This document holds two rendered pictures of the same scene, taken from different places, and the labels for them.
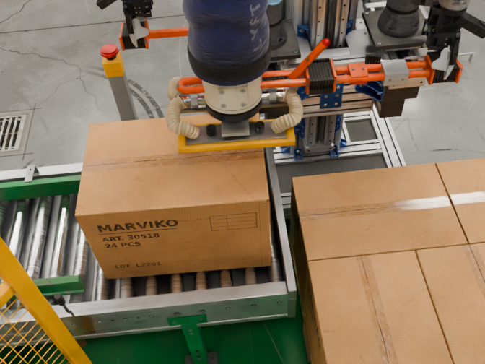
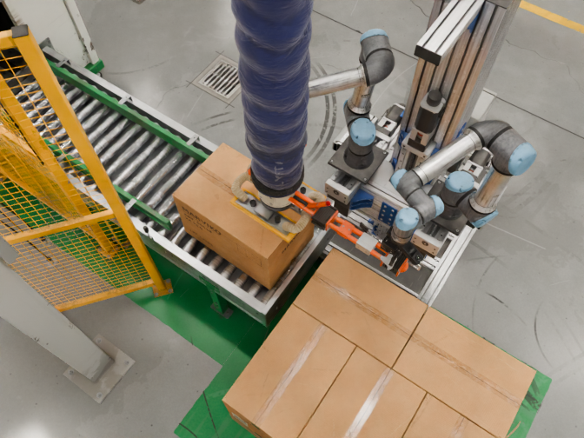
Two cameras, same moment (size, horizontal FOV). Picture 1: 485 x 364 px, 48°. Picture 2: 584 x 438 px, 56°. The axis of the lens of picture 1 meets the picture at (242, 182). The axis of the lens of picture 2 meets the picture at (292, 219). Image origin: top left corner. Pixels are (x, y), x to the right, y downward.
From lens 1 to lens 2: 131 cm
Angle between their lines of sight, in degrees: 22
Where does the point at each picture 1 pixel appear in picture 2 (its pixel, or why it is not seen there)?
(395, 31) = not seen: hidden behind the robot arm
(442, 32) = (388, 245)
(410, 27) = (447, 214)
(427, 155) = (481, 294)
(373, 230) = (345, 316)
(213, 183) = (249, 227)
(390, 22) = not seen: hidden behind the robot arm
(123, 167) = (215, 182)
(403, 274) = (335, 353)
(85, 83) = not seen: hidden behind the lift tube
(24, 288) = (120, 217)
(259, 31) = (283, 178)
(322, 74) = (324, 216)
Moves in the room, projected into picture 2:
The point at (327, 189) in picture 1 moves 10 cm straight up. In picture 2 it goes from (345, 270) to (347, 263)
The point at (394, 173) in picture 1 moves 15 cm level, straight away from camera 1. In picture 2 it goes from (395, 292) to (419, 279)
